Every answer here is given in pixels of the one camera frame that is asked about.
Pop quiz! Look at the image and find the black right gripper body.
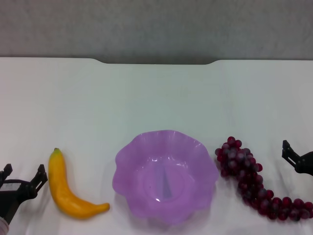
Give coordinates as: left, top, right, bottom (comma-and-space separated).
294, 151, 313, 177

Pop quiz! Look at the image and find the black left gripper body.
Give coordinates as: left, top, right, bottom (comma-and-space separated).
0, 179, 34, 225

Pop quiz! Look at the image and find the yellow plastic banana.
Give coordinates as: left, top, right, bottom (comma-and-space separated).
48, 147, 111, 218

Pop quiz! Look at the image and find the dark red grape bunch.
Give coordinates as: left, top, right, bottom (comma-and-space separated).
214, 136, 313, 222

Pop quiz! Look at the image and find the purple wavy plastic bowl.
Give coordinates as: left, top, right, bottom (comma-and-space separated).
112, 130, 220, 226

